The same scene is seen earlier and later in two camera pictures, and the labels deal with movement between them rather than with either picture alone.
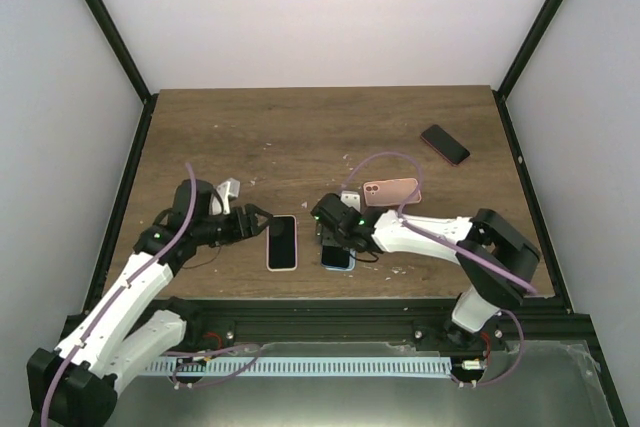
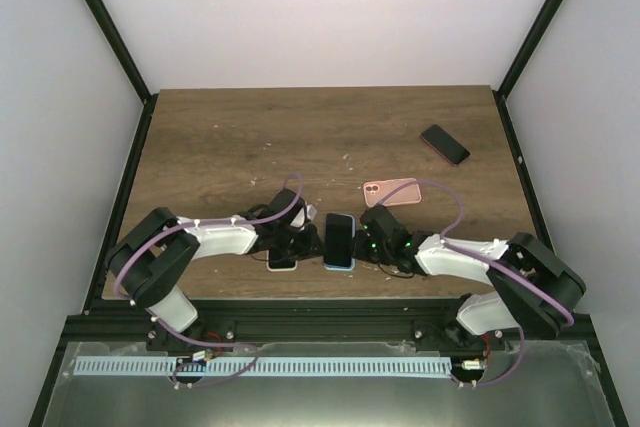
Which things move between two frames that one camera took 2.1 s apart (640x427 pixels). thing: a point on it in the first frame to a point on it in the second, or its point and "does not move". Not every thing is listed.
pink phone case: (391, 192) does not move
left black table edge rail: (114, 224) does not move
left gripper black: (250, 221) to (310, 247)
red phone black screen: (445, 144) does not move
